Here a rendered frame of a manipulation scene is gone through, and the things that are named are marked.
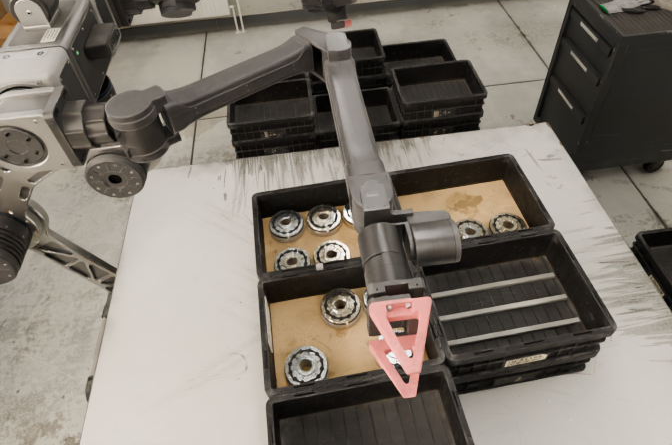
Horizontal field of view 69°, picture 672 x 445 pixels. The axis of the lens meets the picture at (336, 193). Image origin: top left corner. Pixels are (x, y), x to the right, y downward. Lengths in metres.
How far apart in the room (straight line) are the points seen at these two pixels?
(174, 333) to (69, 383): 0.99
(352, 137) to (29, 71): 0.57
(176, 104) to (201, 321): 0.79
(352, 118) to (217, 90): 0.26
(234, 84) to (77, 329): 1.83
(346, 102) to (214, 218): 1.00
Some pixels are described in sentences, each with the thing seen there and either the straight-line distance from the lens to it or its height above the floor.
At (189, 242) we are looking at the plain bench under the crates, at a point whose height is 0.70.
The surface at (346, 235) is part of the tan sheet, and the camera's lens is 1.45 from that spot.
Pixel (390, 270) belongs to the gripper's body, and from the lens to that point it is 0.60.
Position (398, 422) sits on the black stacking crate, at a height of 0.83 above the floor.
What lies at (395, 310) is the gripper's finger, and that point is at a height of 1.50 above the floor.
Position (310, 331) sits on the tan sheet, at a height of 0.83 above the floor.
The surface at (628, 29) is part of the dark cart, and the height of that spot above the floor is 0.86.
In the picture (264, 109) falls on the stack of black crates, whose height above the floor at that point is 0.49.
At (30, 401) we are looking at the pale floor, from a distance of 2.51.
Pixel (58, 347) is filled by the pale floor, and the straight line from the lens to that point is 2.57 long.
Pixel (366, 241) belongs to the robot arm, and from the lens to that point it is 0.63.
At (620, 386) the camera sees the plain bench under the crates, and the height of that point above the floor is 0.70.
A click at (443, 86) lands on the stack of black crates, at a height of 0.49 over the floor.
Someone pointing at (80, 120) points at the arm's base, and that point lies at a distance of 0.93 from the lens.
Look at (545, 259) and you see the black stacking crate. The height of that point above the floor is 0.83.
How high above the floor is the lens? 1.98
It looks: 47 degrees down
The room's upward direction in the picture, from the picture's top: 4 degrees counter-clockwise
